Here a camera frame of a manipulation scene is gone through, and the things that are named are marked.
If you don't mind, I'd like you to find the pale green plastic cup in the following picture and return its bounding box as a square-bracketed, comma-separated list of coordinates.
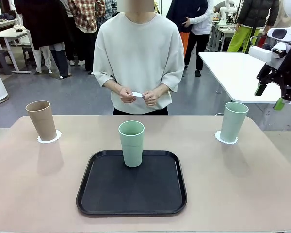
[118, 120, 146, 168]
[219, 101, 249, 143]

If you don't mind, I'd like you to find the brown paper cup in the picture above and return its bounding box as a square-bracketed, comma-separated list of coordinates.
[25, 100, 57, 141]

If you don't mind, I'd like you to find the person's right forearm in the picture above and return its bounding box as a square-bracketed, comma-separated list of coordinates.
[103, 80, 124, 92]

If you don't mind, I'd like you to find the person's left forearm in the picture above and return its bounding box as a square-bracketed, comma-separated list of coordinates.
[155, 83, 170, 96]

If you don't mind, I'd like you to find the person's left hand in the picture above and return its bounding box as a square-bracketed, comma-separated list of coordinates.
[142, 89, 162, 107]

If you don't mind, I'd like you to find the person's right hand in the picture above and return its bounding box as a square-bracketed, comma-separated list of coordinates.
[119, 86, 136, 104]

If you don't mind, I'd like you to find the large white folding table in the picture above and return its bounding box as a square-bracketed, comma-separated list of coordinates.
[198, 51, 291, 116]

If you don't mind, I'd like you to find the bystander in beige jacket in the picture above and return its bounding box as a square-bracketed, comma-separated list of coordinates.
[273, 0, 291, 29]

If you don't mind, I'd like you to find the black tripod pole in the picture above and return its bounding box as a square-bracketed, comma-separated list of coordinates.
[243, 24, 257, 54]

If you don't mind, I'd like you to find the bystander in lime trousers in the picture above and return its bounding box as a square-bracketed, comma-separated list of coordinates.
[227, 0, 280, 53]

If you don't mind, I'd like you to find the white background workbench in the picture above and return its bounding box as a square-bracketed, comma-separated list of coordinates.
[210, 18, 265, 52]

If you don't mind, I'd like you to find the bystander in white sweater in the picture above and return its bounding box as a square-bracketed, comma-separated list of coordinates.
[181, 0, 215, 78]

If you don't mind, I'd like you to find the bystander in navy top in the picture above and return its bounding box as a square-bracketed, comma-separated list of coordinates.
[166, 0, 209, 67]

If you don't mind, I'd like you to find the person in beige shirt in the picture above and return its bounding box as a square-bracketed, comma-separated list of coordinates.
[93, 0, 186, 116]

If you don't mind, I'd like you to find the black plastic serving tray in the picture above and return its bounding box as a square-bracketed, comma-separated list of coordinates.
[76, 150, 188, 218]

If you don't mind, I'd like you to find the bystander in blue plaid shirt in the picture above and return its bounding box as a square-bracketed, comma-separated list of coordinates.
[97, 0, 118, 30]

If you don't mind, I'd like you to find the bystander in red plaid shirt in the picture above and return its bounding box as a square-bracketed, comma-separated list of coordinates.
[67, 0, 106, 75]

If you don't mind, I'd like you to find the grey plastic step stool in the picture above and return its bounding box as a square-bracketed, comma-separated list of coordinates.
[0, 50, 13, 75]
[21, 45, 37, 68]

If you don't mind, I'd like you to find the white height-adjustable desk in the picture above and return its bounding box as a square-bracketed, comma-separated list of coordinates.
[0, 27, 32, 74]

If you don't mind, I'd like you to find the white background desk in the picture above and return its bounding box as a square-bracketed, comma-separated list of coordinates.
[0, 18, 18, 34]

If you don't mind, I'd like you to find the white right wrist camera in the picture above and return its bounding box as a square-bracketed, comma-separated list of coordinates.
[248, 46, 274, 64]

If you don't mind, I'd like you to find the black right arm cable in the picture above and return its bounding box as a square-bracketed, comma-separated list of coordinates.
[250, 35, 268, 47]

